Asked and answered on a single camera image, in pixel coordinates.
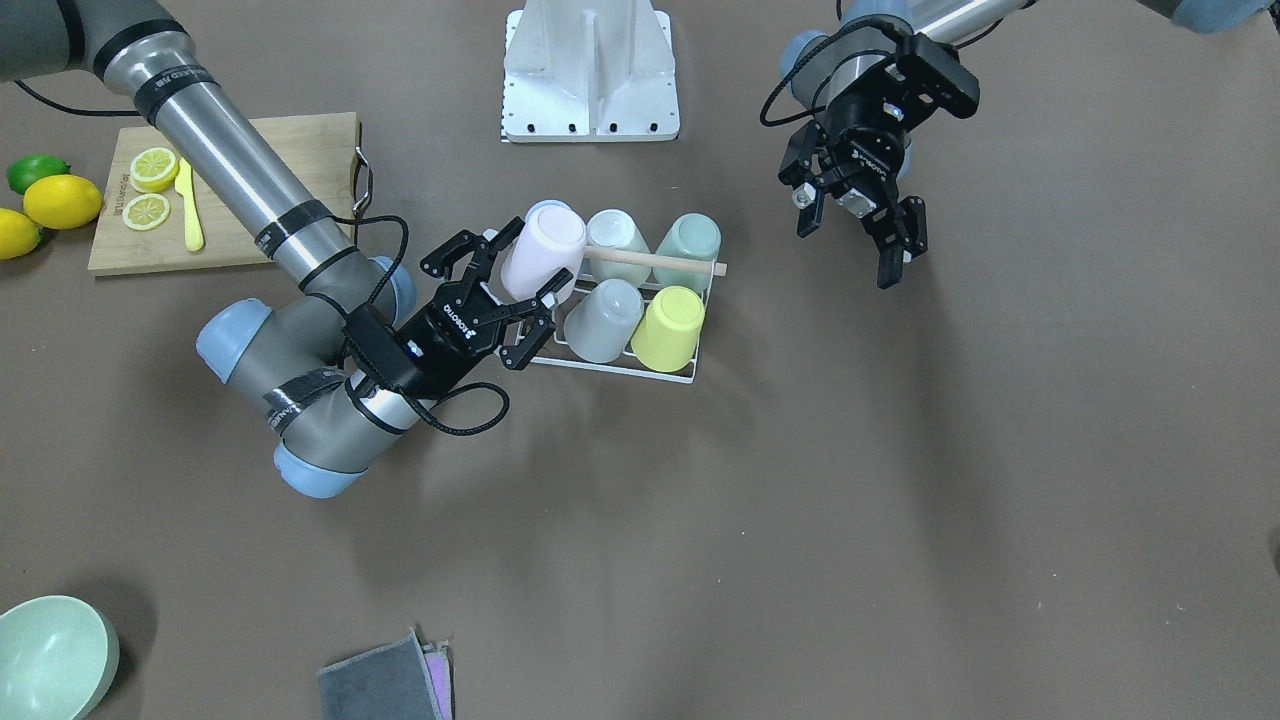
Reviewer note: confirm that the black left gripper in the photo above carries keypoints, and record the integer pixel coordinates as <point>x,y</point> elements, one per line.
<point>862,127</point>

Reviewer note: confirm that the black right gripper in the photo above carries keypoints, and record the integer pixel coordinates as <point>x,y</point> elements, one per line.
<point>447,344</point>

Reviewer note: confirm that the pink plastic cup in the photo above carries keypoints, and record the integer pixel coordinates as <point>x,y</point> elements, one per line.
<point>554,237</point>

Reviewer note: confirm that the green plastic cup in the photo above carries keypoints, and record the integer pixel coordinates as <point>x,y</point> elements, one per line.
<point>693,236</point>

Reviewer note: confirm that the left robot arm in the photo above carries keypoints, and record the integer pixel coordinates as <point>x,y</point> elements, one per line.
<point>816,65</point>

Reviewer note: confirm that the grey plastic cup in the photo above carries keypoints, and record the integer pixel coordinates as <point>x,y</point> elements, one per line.
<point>599,328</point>

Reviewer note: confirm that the white plastic cup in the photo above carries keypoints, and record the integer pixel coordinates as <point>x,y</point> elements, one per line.
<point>614,229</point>

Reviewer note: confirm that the yellow plastic cup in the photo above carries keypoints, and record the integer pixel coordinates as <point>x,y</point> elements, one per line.
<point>667,336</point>

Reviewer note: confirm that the yellow plastic knife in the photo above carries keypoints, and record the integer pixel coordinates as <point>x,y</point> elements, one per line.
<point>184,184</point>

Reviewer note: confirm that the folded grey cloth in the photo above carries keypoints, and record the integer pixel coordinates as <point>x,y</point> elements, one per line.
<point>407,679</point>

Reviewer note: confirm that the whole yellow lemon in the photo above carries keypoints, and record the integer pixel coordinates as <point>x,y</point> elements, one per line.
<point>62,202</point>

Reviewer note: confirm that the green lime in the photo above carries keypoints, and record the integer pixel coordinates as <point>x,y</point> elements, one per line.
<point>23,172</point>

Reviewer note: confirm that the mint green bowl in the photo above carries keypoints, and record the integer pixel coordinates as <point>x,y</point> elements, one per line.
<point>59,657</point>

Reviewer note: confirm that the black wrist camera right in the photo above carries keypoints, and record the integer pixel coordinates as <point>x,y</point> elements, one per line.
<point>380,353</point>

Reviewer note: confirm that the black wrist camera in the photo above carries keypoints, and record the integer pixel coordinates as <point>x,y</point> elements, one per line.
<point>380,353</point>
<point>935,77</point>

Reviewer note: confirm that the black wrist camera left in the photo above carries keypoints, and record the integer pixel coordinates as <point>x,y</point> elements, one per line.
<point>935,77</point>

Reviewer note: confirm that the white wire cup holder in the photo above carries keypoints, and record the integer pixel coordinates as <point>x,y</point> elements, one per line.
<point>557,352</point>

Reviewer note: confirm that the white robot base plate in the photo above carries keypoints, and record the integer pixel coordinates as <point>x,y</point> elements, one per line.
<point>589,72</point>

